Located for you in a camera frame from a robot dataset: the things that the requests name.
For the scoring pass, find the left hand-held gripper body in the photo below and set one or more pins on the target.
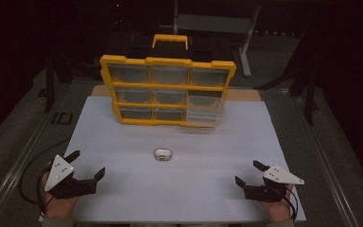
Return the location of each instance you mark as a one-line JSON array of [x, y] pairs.
[[60, 171]]

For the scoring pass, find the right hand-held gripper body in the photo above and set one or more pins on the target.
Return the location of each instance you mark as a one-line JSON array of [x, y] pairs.
[[275, 181]]

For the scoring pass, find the clear pulled-out drawer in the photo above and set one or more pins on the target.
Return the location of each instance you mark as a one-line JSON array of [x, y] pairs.
[[205, 108]]

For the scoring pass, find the yellow drawer organizer cabinet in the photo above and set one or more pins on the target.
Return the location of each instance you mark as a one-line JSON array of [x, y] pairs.
[[167, 85]]

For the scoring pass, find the person's right hand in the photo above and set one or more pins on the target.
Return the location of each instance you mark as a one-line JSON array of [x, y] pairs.
[[278, 209]]

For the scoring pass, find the person's left hand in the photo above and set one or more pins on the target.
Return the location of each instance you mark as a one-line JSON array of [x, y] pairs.
[[58, 205]]

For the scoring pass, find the black square floor plate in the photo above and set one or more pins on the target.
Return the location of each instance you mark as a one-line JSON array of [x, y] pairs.
[[62, 118]]

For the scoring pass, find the brown wooden board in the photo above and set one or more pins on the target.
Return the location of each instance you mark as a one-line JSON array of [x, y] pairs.
[[100, 90]]

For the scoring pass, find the black stand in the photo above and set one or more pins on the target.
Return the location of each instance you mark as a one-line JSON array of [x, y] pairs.
[[49, 82], [310, 94]]

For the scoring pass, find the grey metal stand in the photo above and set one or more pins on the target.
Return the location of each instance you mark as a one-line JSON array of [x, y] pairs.
[[216, 23]]

